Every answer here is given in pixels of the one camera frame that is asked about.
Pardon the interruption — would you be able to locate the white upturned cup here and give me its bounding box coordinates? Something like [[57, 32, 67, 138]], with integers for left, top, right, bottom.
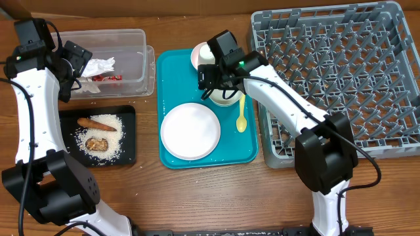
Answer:
[[198, 43, 215, 65]]

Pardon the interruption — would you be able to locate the white bowl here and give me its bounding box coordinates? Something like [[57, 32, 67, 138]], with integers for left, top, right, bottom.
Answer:
[[209, 89, 243, 107]]

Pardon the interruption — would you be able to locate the white tissue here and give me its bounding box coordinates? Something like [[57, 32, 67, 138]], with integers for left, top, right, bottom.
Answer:
[[74, 57, 116, 94]]

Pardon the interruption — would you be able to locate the red snack wrapper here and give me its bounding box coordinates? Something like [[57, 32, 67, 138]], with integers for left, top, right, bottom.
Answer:
[[91, 75, 122, 82]]

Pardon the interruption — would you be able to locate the white round plate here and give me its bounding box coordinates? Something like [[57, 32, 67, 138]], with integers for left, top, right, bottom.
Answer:
[[160, 103, 221, 161]]

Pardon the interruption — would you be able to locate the brown carrot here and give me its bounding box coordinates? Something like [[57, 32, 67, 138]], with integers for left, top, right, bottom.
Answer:
[[77, 118, 116, 132]]

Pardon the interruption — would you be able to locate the brown meat patty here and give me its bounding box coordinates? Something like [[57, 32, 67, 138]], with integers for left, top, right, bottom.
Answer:
[[85, 138, 108, 151]]

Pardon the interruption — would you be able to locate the pile of white rice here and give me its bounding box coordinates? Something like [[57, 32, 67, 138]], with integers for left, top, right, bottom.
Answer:
[[72, 114, 125, 163]]

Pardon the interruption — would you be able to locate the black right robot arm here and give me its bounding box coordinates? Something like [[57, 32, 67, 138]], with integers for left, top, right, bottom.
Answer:
[[198, 30, 358, 235]]

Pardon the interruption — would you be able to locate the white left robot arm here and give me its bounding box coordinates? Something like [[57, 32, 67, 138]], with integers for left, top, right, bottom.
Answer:
[[1, 18, 140, 235]]

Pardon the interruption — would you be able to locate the teal serving tray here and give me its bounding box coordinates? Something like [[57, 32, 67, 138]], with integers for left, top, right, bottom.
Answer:
[[156, 49, 259, 169]]

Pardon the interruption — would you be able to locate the clear plastic storage bin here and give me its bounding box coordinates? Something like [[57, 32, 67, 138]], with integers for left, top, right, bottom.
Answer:
[[60, 29, 156, 100]]

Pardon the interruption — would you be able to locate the black plastic tray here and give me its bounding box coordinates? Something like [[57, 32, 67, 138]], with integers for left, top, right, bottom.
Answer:
[[59, 105, 137, 167]]

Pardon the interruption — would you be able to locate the yellow plastic spoon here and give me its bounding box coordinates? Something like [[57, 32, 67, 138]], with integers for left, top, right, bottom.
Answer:
[[236, 94, 247, 132]]

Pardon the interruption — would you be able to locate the grey dish rack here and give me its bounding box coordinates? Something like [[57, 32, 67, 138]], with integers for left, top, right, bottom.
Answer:
[[250, 1, 419, 158]]

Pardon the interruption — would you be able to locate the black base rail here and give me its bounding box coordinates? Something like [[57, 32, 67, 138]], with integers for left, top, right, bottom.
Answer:
[[140, 226, 375, 236]]

